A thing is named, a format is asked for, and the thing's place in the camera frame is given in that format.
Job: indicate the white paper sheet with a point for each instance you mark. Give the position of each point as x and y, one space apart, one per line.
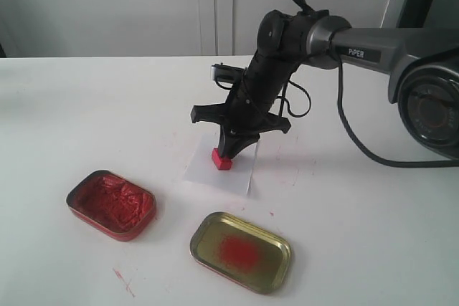
202 170

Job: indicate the white cabinet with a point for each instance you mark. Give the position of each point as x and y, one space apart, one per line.
85 28

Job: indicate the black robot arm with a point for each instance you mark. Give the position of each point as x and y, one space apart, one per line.
421 64

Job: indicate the red stamp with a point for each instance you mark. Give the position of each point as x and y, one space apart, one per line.
221 164

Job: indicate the red ink tin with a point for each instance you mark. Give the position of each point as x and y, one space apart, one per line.
112 205

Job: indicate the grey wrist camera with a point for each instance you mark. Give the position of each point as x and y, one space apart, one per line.
226 74

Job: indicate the gold tin lid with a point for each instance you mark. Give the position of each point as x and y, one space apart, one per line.
242 252

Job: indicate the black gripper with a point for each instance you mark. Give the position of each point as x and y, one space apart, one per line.
241 119

